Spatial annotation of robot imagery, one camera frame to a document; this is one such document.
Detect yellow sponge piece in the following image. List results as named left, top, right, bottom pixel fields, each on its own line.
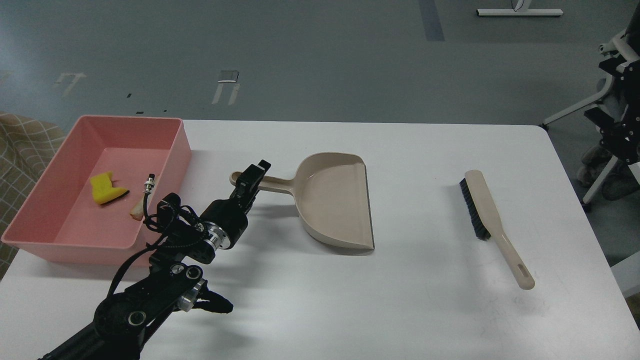
left=89, top=171, right=130, bottom=206

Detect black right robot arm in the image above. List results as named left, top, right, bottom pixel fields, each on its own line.
left=583, top=41, right=640, bottom=166

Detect pink plastic bin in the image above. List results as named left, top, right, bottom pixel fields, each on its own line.
left=1, top=115, right=191, bottom=265

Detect white office chair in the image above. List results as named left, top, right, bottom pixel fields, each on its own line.
left=539, top=29, right=640, bottom=205

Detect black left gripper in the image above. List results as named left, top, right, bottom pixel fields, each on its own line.
left=199, top=159, right=272, bottom=249

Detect beige hand brush black bristles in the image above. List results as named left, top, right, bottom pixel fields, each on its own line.
left=459, top=170, right=536, bottom=291

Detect beige checkered cloth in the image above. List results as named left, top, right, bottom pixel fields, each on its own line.
left=0, top=112, right=67, bottom=278

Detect white bread slice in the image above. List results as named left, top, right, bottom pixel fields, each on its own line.
left=129, top=193, right=149, bottom=222

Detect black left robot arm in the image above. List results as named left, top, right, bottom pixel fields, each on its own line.
left=43, top=160, right=271, bottom=360

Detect beige plastic dustpan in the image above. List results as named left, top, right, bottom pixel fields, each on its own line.
left=258, top=152, right=375, bottom=251

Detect white table base bar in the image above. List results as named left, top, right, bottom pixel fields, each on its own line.
left=476, top=8, right=564, bottom=18

